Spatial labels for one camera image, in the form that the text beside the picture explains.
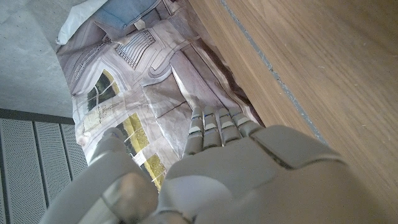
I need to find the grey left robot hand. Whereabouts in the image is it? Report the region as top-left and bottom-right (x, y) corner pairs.
(39, 106), (398, 224)

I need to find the blue cloth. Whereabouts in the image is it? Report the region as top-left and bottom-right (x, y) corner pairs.
(93, 0), (162, 30)

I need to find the white cloth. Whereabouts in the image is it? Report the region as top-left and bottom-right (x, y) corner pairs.
(55, 0), (109, 46)

